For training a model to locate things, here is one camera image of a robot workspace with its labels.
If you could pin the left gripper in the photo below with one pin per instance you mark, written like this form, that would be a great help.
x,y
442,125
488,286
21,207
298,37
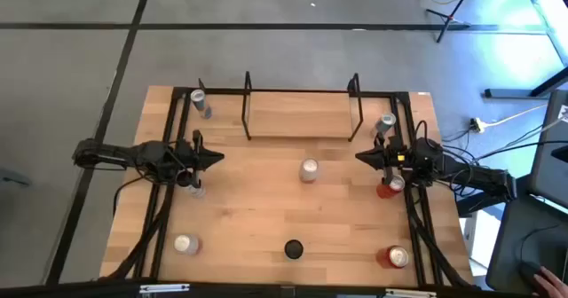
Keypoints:
x,y
188,156

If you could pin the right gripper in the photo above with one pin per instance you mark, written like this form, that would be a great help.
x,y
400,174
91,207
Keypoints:
x,y
395,160

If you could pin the red Coca-Cola can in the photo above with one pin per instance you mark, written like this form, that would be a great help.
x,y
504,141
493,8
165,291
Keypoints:
x,y
395,257
386,189

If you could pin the white slim black-topped can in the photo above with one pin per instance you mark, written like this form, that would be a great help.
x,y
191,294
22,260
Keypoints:
x,y
196,190

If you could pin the blue silver Red Bull can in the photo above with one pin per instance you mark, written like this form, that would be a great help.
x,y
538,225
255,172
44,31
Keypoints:
x,y
202,105

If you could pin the Spindrift raspberry lime can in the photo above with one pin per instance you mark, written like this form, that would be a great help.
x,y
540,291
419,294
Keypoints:
x,y
308,169
186,244

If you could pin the white Celsius Arctic can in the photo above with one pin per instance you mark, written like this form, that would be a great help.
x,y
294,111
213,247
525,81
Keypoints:
x,y
294,249

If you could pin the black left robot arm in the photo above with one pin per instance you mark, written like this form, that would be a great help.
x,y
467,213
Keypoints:
x,y
115,154

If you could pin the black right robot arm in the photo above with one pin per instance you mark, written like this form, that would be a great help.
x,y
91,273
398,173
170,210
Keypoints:
x,y
470,174

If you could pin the grey slim beverage can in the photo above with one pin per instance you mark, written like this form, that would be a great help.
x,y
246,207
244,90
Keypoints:
x,y
384,124

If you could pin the white power strip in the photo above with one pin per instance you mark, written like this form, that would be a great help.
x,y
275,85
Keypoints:
x,y
477,124

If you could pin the black metal crossbar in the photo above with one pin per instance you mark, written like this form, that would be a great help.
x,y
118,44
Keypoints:
x,y
244,291

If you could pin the black metal floor beam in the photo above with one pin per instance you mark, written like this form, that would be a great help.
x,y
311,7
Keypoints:
x,y
510,93

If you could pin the black tripod stand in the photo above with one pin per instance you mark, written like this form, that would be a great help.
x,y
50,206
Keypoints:
x,y
448,18

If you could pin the grey desk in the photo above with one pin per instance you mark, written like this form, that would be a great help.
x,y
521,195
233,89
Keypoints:
x,y
510,245

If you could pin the dark grey monitor back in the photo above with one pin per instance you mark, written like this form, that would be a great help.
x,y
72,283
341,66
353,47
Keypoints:
x,y
550,156

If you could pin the black computer mouse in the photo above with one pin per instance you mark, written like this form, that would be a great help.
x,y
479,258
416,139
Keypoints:
x,y
529,270

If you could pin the grey floor object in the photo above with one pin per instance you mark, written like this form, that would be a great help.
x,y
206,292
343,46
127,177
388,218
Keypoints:
x,y
13,177

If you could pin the person's hand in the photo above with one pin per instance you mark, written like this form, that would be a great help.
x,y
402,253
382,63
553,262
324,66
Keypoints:
x,y
552,284

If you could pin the black metal table frame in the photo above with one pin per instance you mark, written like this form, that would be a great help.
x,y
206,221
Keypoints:
x,y
222,91

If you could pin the small black upright post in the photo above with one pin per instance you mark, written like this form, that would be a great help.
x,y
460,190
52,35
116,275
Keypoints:
x,y
202,86

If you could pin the silver metal bracket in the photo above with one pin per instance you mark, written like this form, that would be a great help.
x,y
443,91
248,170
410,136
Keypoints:
x,y
410,294
164,287

